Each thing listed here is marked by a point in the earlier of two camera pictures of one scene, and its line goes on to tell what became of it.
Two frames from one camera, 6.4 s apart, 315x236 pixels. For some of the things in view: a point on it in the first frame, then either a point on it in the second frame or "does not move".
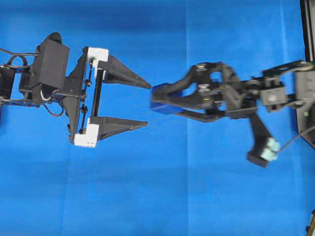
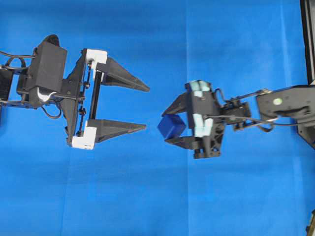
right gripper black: [236, 95] -> [206, 119]
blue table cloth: [176, 175] does not move
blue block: [166, 107] -> [171, 126]
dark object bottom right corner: [310, 229] does not move
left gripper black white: [82, 97] does not move
